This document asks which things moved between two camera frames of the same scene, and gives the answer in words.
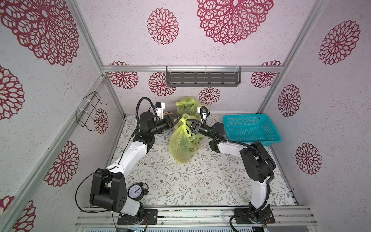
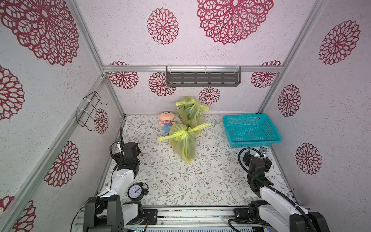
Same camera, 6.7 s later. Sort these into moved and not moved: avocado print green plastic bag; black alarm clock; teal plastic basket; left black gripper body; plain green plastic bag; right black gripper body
Moved: plain green plastic bag; right black gripper body; left black gripper body
Not moved: black alarm clock; avocado print green plastic bag; teal plastic basket
